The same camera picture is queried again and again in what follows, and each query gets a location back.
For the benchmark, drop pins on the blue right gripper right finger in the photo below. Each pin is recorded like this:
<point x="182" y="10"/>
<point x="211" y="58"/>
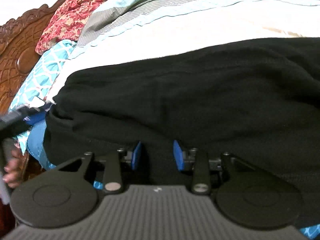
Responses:
<point x="178" y="155"/>

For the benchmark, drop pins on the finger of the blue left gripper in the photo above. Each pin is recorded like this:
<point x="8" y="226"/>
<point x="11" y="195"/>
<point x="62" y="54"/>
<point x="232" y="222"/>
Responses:
<point x="35" y="118"/>

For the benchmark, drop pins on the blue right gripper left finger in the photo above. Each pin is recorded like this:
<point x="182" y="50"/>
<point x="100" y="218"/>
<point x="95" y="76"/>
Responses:
<point x="135" y="154"/>

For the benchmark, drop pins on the black pants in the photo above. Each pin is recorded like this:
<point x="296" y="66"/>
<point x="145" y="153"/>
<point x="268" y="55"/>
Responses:
<point x="258" y="99"/>

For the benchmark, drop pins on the person's left hand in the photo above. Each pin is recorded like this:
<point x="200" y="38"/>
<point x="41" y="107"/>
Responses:
<point x="13" y="170"/>

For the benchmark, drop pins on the teal white patterned pillow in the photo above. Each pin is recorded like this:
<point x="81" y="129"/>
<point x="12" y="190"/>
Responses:
<point x="41" y="78"/>

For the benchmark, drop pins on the carved wooden headboard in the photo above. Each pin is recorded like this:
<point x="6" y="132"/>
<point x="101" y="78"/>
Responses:
<point x="19" y="38"/>

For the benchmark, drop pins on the red floral patchwork blanket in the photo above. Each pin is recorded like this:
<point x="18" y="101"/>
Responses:
<point x="66" y="23"/>

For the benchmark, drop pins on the striped teal beige quilt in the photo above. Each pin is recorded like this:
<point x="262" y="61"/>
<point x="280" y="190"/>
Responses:
<point x="121" y="31"/>

